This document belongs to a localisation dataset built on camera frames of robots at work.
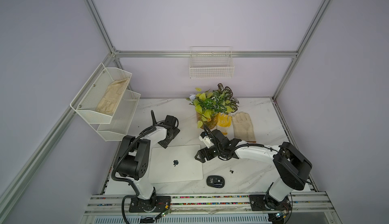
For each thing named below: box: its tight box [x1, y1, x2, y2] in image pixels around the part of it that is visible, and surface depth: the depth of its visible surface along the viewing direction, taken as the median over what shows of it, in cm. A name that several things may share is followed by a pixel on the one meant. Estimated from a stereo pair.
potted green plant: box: [185, 83, 240, 130], surface depth 88 cm
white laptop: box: [148, 144, 204, 184], surface depth 90 cm
